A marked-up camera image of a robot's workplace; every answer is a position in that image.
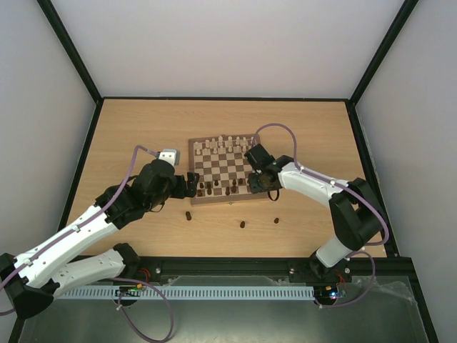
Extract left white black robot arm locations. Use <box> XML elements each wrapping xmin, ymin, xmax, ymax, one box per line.
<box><xmin>1</xmin><ymin>159</ymin><xmax>199</xmax><ymax>319</ymax></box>

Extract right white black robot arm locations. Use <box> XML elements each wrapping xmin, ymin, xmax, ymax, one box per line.
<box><xmin>244</xmin><ymin>144</ymin><xmax>388</xmax><ymax>281</ymax></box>

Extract wooden chess board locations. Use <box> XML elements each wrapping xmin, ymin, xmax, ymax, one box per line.
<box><xmin>189</xmin><ymin>149</ymin><xmax>268</xmax><ymax>206</ymax></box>

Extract light pieces back rows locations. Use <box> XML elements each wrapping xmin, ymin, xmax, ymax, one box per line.
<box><xmin>189</xmin><ymin>134</ymin><xmax>260</xmax><ymax>156</ymax></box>

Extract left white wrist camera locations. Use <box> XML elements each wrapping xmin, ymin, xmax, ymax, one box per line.
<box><xmin>158</xmin><ymin>149</ymin><xmax>180</xmax><ymax>166</ymax></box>

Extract purple cable loop front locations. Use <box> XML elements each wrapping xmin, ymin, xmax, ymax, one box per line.
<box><xmin>116</xmin><ymin>277</ymin><xmax>175</xmax><ymax>340</ymax></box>

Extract white slotted cable duct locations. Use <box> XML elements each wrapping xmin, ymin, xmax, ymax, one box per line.
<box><xmin>60</xmin><ymin>285</ymin><xmax>315</xmax><ymax>301</ymax></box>

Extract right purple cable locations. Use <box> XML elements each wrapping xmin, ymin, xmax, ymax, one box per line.
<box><xmin>251</xmin><ymin>123</ymin><xmax>390</xmax><ymax>309</ymax></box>

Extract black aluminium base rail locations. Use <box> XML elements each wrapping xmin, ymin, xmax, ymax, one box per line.
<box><xmin>35</xmin><ymin>243</ymin><xmax>411</xmax><ymax>287</ymax></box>

